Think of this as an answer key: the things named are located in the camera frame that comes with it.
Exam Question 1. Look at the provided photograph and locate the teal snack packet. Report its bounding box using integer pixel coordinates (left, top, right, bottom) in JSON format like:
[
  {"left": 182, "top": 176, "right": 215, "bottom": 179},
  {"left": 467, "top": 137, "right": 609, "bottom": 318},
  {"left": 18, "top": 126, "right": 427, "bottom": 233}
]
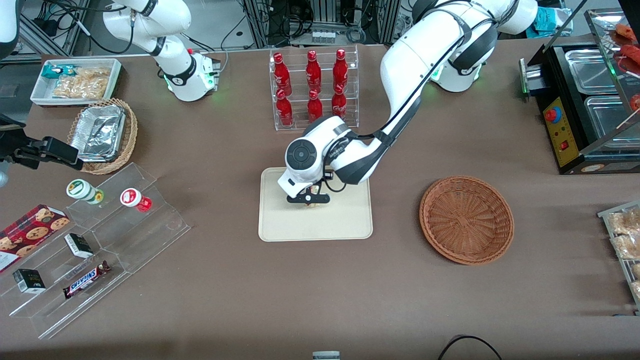
[{"left": 40, "top": 63, "right": 76, "bottom": 80}]

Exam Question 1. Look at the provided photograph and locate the cream plastic tray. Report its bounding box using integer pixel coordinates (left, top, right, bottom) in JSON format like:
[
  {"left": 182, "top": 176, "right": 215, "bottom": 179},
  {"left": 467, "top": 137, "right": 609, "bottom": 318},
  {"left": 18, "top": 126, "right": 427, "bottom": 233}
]
[{"left": 258, "top": 164, "right": 374, "bottom": 242}]

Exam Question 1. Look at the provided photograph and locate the red cola bottle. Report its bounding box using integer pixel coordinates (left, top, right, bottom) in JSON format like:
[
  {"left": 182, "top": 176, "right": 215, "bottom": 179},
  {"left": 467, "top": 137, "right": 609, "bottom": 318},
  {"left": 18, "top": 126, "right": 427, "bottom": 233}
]
[
  {"left": 330, "top": 85, "right": 348, "bottom": 121},
  {"left": 307, "top": 90, "right": 324, "bottom": 123},
  {"left": 276, "top": 90, "right": 295, "bottom": 128},
  {"left": 333, "top": 48, "right": 349, "bottom": 93},
  {"left": 273, "top": 52, "right": 293, "bottom": 97},
  {"left": 305, "top": 50, "right": 323, "bottom": 94}
]

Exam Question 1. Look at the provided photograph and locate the Snickers chocolate bar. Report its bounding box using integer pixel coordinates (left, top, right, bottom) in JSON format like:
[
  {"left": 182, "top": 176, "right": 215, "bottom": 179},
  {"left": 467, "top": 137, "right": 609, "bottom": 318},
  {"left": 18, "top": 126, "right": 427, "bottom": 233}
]
[{"left": 62, "top": 260, "right": 111, "bottom": 300}]

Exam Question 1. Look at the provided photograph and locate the green-lid white drink cup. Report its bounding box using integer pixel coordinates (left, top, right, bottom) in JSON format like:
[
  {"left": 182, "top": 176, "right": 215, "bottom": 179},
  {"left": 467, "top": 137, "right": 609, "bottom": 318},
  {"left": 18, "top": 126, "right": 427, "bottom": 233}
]
[{"left": 66, "top": 178, "right": 105, "bottom": 205}]

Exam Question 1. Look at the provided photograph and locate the black food warmer machine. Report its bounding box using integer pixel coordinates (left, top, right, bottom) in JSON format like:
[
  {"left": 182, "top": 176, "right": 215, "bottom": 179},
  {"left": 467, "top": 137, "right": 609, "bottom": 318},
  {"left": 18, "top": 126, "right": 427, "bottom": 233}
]
[{"left": 519, "top": 7, "right": 640, "bottom": 176}]

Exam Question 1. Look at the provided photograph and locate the teal cloth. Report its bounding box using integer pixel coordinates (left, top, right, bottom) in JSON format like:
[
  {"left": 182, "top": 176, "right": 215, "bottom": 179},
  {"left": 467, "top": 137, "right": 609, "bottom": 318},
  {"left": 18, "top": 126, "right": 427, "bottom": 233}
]
[{"left": 530, "top": 6, "right": 572, "bottom": 39}]

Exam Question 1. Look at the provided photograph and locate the red-lid drink cup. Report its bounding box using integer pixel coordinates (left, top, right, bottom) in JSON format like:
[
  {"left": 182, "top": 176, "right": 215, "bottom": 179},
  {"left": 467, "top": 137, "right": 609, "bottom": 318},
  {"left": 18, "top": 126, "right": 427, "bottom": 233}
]
[{"left": 119, "top": 187, "right": 153, "bottom": 213}]

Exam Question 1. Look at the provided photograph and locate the black table cable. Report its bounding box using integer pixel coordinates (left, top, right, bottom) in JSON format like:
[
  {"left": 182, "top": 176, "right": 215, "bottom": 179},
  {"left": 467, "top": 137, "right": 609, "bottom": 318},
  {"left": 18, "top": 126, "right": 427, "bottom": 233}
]
[{"left": 437, "top": 334, "right": 504, "bottom": 360}]

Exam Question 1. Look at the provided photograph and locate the clear acrylic stepped stand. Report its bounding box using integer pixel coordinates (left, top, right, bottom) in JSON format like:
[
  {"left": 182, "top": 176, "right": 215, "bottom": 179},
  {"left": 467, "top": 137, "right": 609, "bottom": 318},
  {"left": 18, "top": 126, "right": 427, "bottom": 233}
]
[{"left": 0, "top": 161, "right": 192, "bottom": 341}]

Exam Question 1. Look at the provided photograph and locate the white rectangular plastic bin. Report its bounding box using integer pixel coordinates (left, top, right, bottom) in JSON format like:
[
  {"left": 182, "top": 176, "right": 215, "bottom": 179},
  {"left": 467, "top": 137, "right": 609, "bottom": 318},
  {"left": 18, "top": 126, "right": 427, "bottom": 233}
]
[{"left": 30, "top": 58, "right": 123, "bottom": 108}]

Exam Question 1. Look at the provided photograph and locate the aluminium frame rack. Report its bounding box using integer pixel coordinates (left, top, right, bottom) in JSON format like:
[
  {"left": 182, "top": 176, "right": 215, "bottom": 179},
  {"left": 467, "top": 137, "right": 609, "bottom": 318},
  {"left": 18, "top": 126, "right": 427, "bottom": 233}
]
[{"left": 239, "top": 0, "right": 418, "bottom": 47}]

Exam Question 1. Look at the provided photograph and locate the grey wire rack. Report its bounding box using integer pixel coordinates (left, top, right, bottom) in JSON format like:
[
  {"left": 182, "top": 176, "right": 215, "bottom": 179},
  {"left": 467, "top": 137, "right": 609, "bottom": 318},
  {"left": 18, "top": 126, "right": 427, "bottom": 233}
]
[{"left": 597, "top": 199, "right": 640, "bottom": 316}]

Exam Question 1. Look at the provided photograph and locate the steel warmer pan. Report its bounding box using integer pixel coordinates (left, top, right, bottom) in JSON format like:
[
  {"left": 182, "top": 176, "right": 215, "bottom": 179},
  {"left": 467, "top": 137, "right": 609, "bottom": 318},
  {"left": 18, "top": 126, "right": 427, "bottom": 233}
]
[
  {"left": 583, "top": 94, "right": 640, "bottom": 144},
  {"left": 564, "top": 47, "right": 622, "bottom": 96}
]

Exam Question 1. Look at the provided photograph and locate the round brown wicker basket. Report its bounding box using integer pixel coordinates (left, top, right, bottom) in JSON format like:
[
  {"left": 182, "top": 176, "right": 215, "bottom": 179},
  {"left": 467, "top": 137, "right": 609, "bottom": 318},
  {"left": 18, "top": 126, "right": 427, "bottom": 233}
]
[{"left": 419, "top": 175, "right": 515, "bottom": 265}]

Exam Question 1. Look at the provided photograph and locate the clear bag of crackers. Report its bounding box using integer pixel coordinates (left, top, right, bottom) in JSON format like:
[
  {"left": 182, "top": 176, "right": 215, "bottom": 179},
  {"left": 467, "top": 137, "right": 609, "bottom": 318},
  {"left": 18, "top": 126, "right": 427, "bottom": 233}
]
[{"left": 52, "top": 67, "right": 112, "bottom": 100}]

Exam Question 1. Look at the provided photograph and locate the small black box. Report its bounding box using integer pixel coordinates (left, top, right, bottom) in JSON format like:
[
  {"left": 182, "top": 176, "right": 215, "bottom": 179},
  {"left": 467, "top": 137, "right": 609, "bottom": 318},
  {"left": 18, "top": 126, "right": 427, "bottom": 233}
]
[
  {"left": 12, "top": 268, "right": 47, "bottom": 294},
  {"left": 63, "top": 232, "right": 95, "bottom": 259}
]

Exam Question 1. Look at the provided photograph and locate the oval brown wicker basket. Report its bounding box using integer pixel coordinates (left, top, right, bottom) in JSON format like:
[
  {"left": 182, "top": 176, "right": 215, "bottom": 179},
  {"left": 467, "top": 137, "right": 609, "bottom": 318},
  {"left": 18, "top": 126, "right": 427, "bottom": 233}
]
[{"left": 66, "top": 97, "right": 139, "bottom": 176}]

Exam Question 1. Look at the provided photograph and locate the aluminium foil tray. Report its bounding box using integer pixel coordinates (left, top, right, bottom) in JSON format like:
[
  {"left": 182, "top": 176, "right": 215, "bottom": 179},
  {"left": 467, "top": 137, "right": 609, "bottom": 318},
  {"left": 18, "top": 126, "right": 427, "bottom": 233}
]
[{"left": 69, "top": 104, "right": 127, "bottom": 163}]

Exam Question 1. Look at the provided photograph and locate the red tartan cookie box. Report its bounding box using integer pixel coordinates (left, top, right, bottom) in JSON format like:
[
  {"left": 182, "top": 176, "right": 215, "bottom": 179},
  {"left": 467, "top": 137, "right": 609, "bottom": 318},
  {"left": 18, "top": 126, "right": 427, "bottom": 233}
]
[{"left": 0, "top": 203, "right": 71, "bottom": 274}]

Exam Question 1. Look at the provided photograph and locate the orange fried snack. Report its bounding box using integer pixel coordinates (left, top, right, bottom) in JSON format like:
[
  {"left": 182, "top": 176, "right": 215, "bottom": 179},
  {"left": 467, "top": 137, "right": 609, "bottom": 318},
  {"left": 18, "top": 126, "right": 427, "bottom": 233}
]
[{"left": 615, "top": 23, "right": 639, "bottom": 43}]

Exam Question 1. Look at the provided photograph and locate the right arm gripper black body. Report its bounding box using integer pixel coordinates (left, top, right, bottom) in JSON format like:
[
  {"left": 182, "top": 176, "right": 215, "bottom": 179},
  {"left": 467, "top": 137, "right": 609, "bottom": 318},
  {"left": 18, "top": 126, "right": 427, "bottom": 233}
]
[{"left": 0, "top": 114, "right": 47, "bottom": 168}]

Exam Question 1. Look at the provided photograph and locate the clear acrylic bottle rack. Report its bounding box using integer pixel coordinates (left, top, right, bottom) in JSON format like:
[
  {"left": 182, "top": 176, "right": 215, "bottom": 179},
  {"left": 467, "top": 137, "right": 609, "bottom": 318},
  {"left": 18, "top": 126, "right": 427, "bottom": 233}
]
[{"left": 269, "top": 45, "right": 360, "bottom": 132}]

